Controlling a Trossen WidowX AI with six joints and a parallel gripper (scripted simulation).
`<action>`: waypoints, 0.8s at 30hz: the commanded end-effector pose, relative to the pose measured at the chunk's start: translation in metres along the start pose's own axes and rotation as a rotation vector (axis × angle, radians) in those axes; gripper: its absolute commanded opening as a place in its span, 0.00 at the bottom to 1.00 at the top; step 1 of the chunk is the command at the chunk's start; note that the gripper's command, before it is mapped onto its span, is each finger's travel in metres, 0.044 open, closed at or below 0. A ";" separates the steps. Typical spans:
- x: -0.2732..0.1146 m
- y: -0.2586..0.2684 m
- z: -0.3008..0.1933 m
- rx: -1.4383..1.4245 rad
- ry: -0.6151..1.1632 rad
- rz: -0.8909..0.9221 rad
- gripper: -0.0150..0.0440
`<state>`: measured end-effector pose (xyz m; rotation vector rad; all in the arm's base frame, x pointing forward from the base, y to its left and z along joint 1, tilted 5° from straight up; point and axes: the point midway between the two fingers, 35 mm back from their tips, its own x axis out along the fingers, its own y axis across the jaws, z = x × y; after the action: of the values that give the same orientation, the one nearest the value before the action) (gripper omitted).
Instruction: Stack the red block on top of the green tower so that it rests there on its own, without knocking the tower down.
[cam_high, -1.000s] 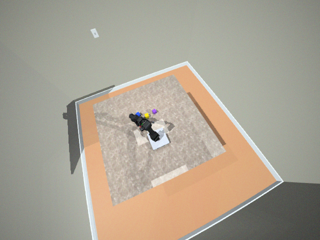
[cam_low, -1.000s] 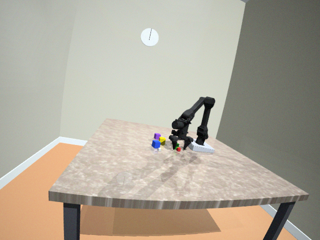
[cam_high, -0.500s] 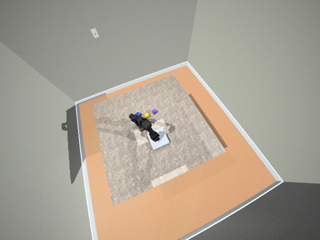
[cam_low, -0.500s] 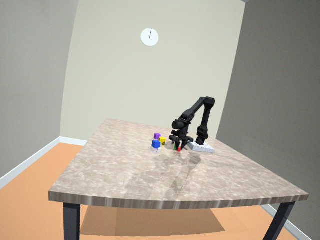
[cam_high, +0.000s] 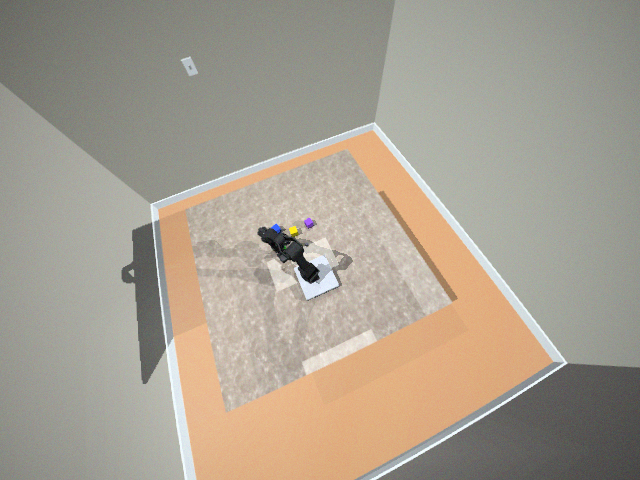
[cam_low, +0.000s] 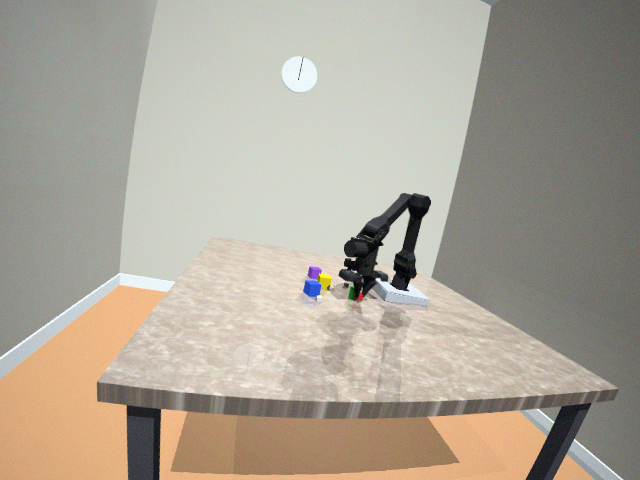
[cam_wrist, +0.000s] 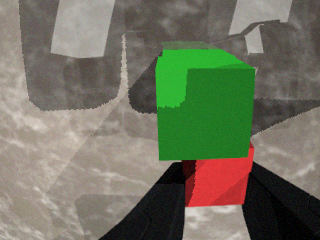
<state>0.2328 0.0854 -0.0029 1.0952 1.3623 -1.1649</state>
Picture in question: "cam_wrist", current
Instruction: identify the red block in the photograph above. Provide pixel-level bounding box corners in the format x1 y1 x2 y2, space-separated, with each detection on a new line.
181 143 255 208

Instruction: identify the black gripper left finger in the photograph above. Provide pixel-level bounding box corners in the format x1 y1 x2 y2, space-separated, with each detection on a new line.
99 163 185 240

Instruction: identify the green block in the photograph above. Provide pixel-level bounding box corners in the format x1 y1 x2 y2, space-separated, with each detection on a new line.
163 48 236 59
156 56 256 161

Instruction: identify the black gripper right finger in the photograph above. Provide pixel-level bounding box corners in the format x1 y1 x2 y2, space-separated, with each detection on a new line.
241 161 320 240

